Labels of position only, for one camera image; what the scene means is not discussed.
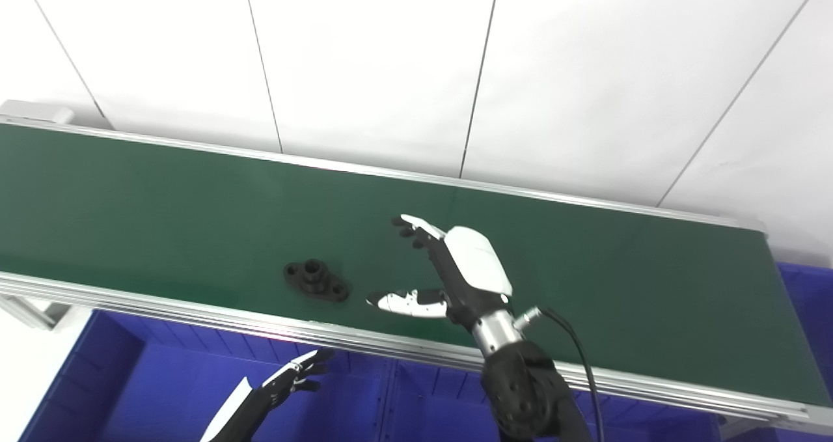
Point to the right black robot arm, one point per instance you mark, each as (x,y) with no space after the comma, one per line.
(527,390)

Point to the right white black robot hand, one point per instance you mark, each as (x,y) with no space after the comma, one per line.
(472,266)

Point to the blue plastic bin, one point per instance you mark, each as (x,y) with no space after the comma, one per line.
(150,390)
(442,416)
(810,312)

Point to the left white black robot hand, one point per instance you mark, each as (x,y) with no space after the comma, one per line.
(273,390)

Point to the green conveyor belt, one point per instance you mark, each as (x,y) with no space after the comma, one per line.
(651,386)
(195,214)

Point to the black flanged machine part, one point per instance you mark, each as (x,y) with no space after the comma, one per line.
(315,278)

